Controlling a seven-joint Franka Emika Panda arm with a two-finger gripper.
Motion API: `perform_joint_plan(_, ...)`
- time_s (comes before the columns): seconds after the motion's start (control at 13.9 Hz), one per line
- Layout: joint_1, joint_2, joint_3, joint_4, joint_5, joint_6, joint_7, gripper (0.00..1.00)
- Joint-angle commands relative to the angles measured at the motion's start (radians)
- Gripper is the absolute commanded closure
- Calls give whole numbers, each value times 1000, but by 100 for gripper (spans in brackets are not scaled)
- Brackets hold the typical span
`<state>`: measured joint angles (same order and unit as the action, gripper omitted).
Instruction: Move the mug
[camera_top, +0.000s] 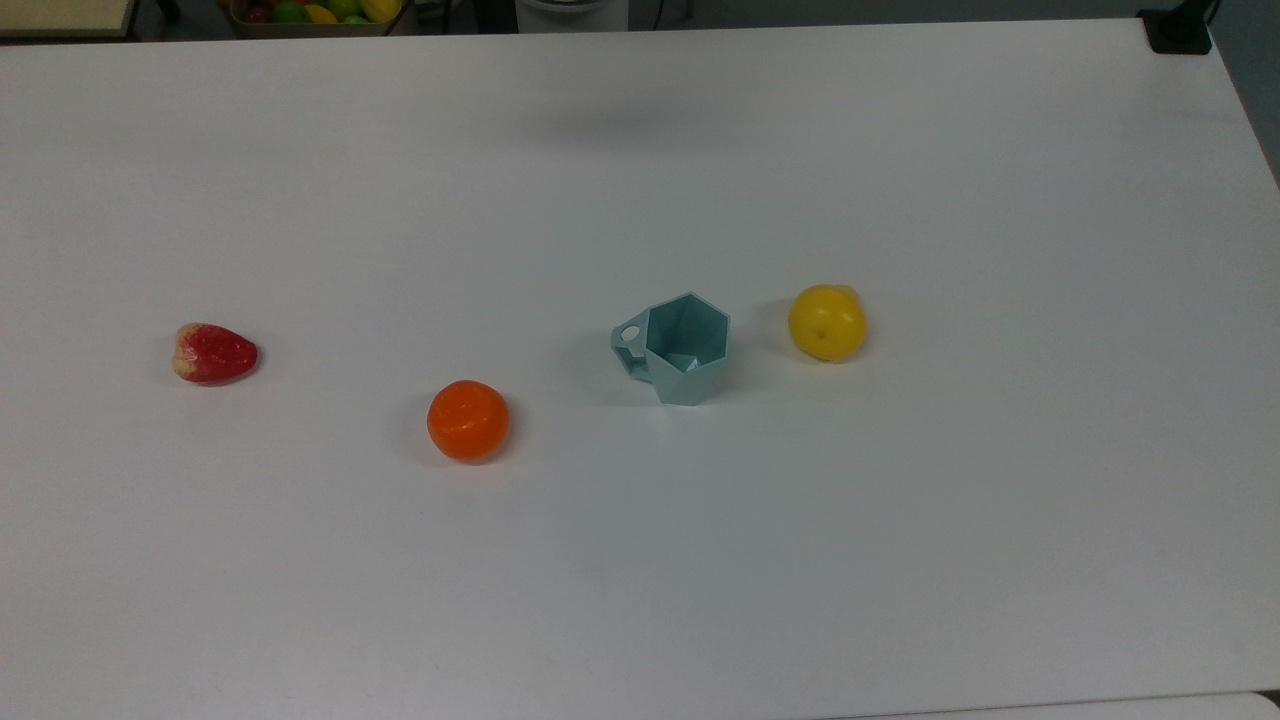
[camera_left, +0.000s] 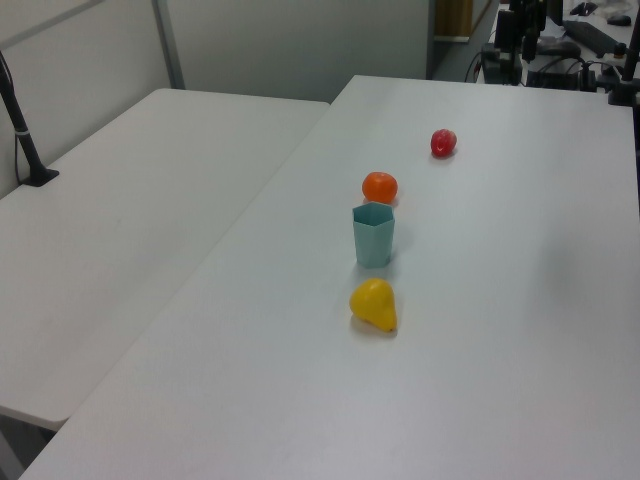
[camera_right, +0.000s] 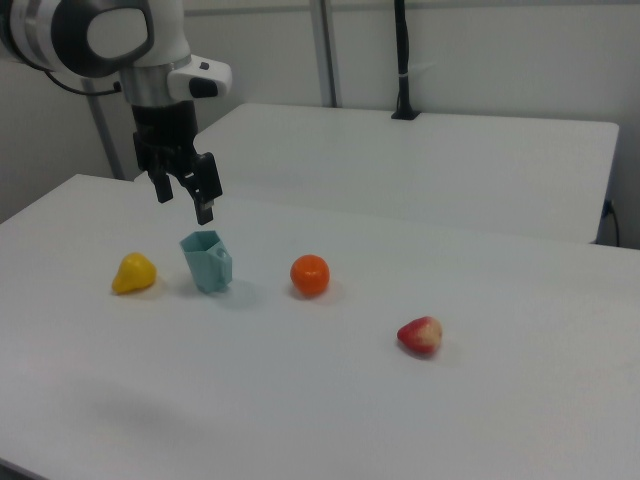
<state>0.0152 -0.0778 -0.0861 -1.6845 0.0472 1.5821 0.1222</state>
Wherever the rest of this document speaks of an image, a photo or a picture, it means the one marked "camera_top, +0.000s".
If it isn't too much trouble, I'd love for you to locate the red toy strawberry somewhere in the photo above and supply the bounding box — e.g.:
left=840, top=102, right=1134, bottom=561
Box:
left=172, top=322, right=259, bottom=385

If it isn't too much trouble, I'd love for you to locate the orange toy orange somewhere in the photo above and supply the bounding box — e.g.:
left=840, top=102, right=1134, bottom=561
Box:
left=427, top=379, right=511, bottom=463

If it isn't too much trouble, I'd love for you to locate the teal faceted mug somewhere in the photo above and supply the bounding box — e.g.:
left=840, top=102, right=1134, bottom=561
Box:
left=611, top=291, right=732, bottom=406

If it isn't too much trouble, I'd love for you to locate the beige wooden board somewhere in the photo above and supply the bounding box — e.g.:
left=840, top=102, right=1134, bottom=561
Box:
left=0, top=0, right=139, bottom=39

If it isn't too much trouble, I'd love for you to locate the black table clamp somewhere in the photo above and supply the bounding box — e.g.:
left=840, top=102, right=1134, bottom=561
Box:
left=1138, top=0, right=1219, bottom=55

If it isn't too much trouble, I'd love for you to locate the yellow toy lemon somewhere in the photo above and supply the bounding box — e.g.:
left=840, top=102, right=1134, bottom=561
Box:
left=788, top=284, right=868, bottom=363

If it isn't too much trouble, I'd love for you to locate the box of toy fruit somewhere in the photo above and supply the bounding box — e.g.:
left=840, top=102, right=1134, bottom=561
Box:
left=228, top=0, right=407, bottom=39

